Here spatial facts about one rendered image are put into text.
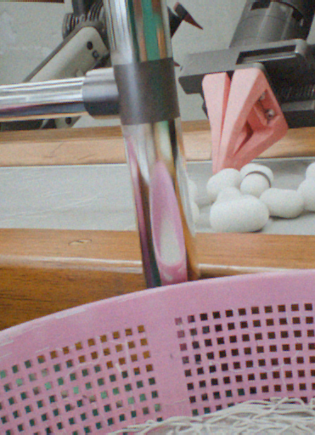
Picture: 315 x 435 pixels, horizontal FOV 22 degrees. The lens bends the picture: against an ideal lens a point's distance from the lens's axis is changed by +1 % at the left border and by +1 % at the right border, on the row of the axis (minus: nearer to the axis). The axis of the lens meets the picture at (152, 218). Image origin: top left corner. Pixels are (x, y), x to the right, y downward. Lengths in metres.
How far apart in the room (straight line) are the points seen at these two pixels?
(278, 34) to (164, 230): 0.35
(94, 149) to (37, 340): 0.55
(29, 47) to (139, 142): 3.02
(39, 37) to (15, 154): 2.40
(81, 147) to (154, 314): 0.55
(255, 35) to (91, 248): 0.29
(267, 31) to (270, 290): 0.36
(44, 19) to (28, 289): 2.88
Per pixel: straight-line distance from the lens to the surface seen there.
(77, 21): 1.39
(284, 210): 0.48
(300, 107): 0.61
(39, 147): 0.86
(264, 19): 0.64
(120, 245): 0.38
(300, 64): 0.60
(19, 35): 3.34
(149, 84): 0.29
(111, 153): 0.80
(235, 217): 0.46
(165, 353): 0.29
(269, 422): 0.27
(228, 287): 0.29
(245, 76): 0.59
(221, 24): 2.83
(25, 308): 0.40
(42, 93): 0.32
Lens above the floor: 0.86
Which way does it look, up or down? 13 degrees down
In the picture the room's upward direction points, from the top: 8 degrees counter-clockwise
